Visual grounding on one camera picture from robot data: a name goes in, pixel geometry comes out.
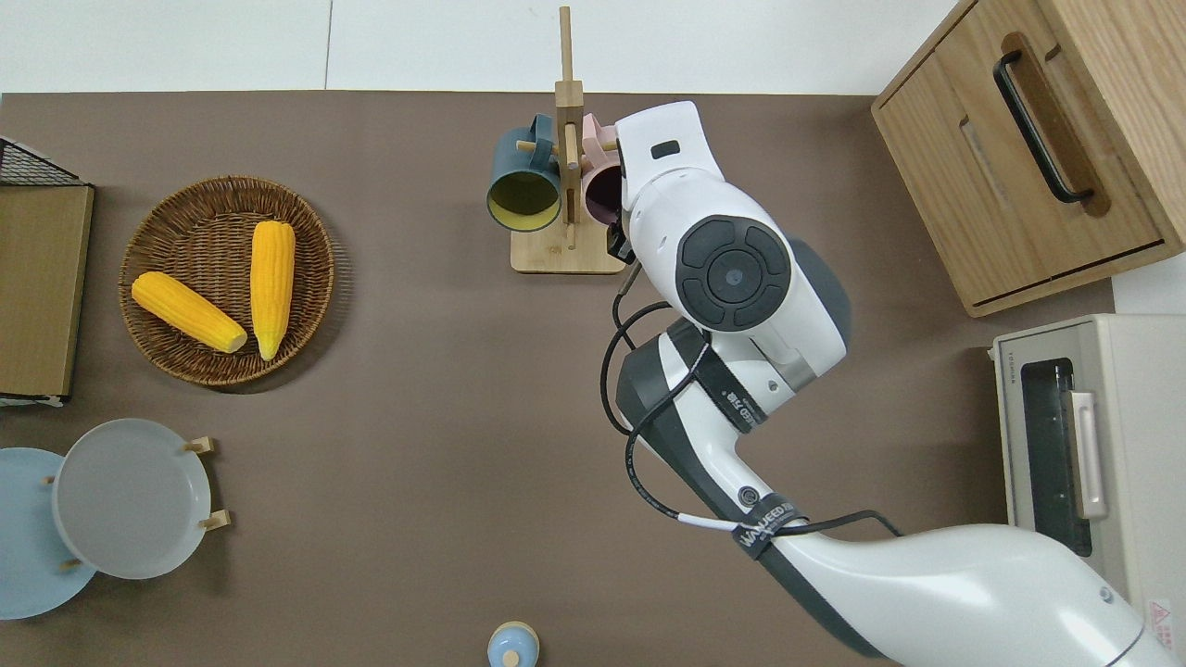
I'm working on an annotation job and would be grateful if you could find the pink mug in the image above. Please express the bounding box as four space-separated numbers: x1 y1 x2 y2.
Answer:
582 113 624 226

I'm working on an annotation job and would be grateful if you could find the wooden mug tree rack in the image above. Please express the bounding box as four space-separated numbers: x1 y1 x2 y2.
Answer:
511 7 631 275

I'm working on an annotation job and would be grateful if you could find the dark blue mug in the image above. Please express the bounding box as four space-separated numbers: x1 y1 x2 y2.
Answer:
486 113 563 233

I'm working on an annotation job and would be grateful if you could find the brown table mat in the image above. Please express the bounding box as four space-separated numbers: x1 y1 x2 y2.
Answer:
0 91 1117 667

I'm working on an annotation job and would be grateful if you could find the yellow corn cob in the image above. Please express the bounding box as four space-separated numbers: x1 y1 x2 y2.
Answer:
250 220 297 361
132 271 248 354

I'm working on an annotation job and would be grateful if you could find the small blue round bell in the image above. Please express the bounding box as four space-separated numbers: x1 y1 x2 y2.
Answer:
487 622 540 667

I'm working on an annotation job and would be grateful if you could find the brown wicker basket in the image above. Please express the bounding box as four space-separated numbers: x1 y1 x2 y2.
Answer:
119 176 335 386

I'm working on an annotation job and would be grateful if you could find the light wooden cabinet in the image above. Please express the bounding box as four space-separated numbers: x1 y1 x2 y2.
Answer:
871 0 1186 318

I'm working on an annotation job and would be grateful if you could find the wooden plate rack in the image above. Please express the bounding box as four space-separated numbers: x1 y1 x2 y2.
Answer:
41 435 232 571

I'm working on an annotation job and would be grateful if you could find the white toaster oven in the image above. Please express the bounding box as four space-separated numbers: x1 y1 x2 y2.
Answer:
990 313 1186 667

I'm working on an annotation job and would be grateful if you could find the grey plate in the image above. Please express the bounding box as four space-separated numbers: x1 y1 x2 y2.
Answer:
52 419 212 581

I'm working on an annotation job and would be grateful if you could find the light blue plate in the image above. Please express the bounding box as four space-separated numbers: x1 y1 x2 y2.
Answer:
0 447 98 620

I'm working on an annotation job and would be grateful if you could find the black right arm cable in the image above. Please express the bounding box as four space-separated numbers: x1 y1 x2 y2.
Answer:
600 264 904 547

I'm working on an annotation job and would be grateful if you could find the black cabinet handle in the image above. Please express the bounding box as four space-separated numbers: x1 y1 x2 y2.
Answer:
993 51 1094 204

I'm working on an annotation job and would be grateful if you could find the white oven door handle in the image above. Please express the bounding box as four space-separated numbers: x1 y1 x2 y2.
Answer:
1061 390 1109 520

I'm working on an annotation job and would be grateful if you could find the wooden box with wire basket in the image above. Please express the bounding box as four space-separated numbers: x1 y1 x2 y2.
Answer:
0 137 95 407

